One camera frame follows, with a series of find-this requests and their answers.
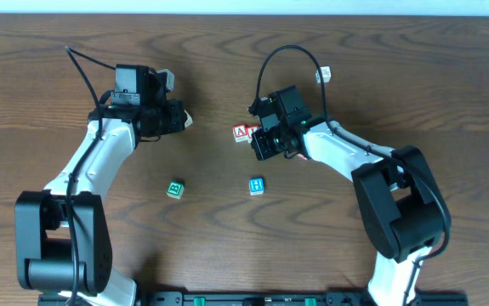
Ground red letter I block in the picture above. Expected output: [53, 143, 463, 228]
[247, 126, 259, 143]

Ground red letter A block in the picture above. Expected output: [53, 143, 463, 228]
[232, 124, 248, 143]

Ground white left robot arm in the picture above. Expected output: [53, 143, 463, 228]
[14, 99, 191, 305]

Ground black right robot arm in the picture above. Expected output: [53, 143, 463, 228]
[252, 117, 451, 305]

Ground plain beige wooden block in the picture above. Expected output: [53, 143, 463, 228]
[184, 110, 193, 128]

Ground red-edged picture block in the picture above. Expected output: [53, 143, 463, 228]
[296, 154, 308, 161]

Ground blue letter H block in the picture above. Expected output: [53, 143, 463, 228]
[248, 178, 264, 196]

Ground green letter B block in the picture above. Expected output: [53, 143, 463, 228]
[166, 181, 185, 199]

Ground white picture block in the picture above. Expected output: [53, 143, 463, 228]
[316, 66, 332, 83]

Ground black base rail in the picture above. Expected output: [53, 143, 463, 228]
[37, 291, 469, 306]

